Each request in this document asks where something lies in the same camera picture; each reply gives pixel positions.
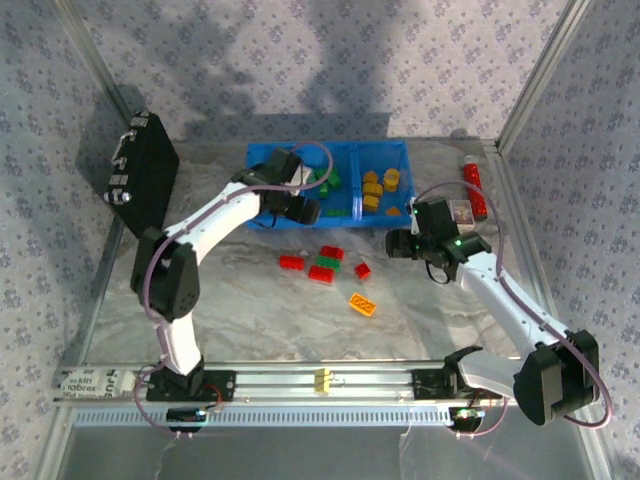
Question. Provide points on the green 2x2 lego brick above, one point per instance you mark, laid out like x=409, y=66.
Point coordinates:
x=324, y=190

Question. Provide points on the green 2x4 lego brick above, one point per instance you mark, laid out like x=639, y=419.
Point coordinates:
x=330, y=264
x=338, y=212

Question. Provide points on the yellow 2x2 lego brick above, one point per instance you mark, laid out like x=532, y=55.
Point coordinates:
x=371, y=202

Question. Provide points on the yellow 2x4 lego brick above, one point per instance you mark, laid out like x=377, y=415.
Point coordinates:
x=363, y=304

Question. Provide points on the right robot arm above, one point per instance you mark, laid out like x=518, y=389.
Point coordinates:
x=490, y=290

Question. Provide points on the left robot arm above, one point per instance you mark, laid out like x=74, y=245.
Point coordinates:
x=220, y=210

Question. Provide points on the small card box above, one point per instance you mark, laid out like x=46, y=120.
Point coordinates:
x=462, y=212

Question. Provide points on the red glitter tube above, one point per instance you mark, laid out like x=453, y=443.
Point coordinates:
x=475, y=190

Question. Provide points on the blue three-compartment plastic bin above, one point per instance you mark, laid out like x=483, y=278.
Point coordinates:
x=402, y=160

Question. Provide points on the small grey round knob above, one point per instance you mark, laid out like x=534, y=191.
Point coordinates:
x=459, y=134

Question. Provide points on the black hard carrying case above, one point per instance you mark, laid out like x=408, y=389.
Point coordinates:
x=145, y=170

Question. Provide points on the small yellow block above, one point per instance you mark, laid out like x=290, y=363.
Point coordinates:
x=322, y=382

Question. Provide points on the small black circuit board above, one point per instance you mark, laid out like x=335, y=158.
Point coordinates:
x=465, y=415
x=185, y=415

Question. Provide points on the grey metal front panel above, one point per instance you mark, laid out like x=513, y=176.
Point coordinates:
x=320, y=455

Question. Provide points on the white printed label sticker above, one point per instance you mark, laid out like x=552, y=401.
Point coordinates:
x=85, y=385

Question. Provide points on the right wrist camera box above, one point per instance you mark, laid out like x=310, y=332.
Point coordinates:
x=435, y=215

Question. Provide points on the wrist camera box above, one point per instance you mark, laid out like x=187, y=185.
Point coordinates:
x=435, y=215
x=280, y=165

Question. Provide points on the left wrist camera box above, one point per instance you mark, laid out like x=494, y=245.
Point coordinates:
x=280, y=165

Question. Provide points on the aluminium table side rail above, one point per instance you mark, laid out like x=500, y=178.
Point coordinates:
x=95, y=295
x=522, y=235

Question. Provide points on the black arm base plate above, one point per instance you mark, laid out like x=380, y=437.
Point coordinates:
x=220, y=387
x=430, y=385

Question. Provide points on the aluminium mounting rail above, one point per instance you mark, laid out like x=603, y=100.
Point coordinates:
x=280, y=380

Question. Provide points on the aluminium frame post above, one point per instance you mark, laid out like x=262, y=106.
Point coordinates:
x=92, y=55
x=541, y=75

